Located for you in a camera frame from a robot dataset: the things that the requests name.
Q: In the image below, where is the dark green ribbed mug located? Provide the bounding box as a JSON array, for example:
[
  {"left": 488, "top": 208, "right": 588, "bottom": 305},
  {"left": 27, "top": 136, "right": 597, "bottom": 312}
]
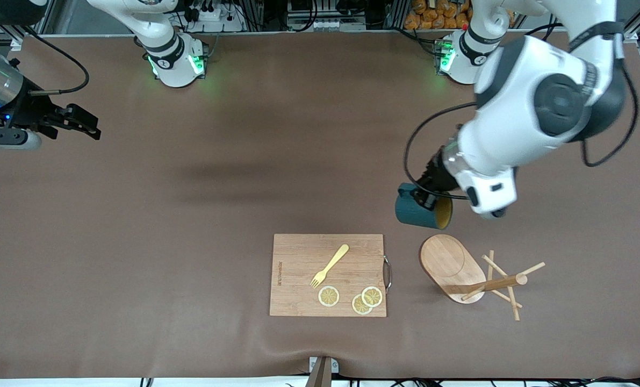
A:
[{"left": 395, "top": 183, "right": 454, "bottom": 230}]

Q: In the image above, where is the bamboo cutting board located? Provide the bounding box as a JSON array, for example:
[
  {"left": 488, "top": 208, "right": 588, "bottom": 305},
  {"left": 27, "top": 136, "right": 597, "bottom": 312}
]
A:
[{"left": 270, "top": 234, "right": 393, "bottom": 318}]

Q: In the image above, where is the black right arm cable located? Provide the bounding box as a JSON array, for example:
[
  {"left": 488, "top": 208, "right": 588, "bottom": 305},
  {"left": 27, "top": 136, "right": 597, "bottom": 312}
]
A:
[{"left": 0, "top": 24, "right": 90, "bottom": 96}]

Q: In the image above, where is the white multi-socket strip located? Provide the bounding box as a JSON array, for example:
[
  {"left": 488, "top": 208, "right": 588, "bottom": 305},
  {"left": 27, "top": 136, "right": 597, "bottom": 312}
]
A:
[{"left": 287, "top": 16, "right": 367, "bottom": 32}]

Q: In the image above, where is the yellow plastic fork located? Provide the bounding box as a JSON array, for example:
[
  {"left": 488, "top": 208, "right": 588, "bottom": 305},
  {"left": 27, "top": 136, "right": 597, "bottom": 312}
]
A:
[{"left": 310, "top": 244, "right": 350, "bottom": 289}]

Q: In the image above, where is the wooden mug tree rack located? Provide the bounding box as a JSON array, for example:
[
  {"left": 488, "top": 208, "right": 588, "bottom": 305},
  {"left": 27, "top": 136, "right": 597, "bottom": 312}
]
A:
[{"left": 419, "top": 234, "right": 546, "bottom": 322}]

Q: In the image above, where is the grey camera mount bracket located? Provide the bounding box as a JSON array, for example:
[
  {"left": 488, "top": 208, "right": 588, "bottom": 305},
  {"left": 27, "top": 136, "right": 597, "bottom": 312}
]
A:
[{"left": 305, "top": 356, "right": 340, "bottom": 387}]

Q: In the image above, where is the orange snack bag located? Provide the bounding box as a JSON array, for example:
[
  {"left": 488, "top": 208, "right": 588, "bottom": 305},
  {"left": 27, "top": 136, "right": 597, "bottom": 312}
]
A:
[{"left": 404, "top": 0, "right": 473, "bottom": 31}]

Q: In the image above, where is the white power strip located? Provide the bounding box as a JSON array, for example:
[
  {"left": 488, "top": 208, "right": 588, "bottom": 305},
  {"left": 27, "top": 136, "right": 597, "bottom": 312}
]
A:
[{"left": 183, "top": 0, "right": 247, "bottom": 33}]

